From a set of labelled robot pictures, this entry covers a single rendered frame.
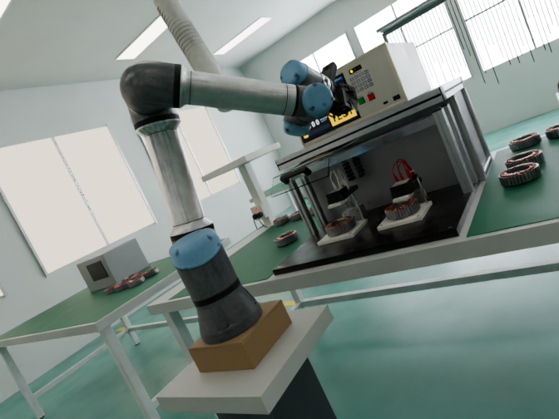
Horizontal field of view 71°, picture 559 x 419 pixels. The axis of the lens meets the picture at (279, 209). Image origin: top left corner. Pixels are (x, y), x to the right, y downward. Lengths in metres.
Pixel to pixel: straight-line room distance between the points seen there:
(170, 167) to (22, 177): 4.83
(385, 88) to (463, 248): 0.62
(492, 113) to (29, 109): 7.03
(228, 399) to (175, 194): 0.49
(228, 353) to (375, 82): 0.99
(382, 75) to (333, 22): 6.94
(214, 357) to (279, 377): 0.18
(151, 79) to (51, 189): 4.99
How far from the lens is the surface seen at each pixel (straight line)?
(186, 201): 1.01
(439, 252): 1.10
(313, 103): 0.94
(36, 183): 5.82
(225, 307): 0.89
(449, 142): 1.37
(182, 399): 0.96
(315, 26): 8.51
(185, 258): 0.87
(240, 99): 0.93
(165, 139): 1.02
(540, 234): 1.06
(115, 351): 2.35
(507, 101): 7.70
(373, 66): 1.44
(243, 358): 0.88
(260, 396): 0.79
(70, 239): 5.76
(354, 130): 1.45
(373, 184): 1.64
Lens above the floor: 1.13
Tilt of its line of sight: 7 degrees down
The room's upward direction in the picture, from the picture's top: 25 degrees counter-clockwise
